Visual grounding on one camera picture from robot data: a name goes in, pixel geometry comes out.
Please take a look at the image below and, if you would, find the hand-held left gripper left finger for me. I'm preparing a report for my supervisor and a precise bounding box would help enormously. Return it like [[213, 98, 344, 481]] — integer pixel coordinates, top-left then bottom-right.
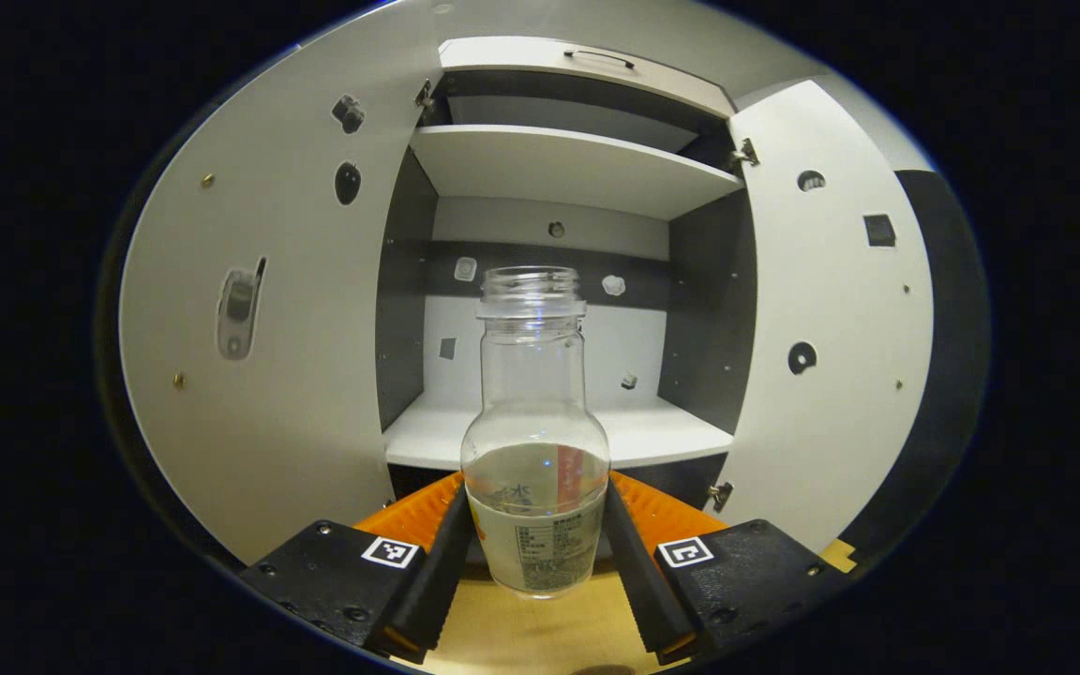
[[238, 472, 475, 665]]

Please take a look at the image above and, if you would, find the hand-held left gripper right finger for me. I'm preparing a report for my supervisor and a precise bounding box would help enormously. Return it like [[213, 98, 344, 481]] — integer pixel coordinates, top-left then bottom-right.
[[601, 469, 850, 667]]

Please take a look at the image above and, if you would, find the clear glass bottle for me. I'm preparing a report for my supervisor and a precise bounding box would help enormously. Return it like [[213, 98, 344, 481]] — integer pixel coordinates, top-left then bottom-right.
[[460, 265, 612, 601]]

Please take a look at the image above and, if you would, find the white cabinet with grey interior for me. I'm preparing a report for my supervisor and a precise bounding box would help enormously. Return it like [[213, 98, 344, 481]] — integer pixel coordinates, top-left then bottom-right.
[[376, 36, 761, 512]]

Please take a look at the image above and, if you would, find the white cabinet drawer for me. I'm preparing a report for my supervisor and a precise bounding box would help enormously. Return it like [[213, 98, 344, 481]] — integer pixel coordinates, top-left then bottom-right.
[[437, 36, 738, 118]]

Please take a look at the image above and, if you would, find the black drawer handle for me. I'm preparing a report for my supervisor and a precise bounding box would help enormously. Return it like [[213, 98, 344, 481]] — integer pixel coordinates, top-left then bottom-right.
[[563, 49, 637, 71]]

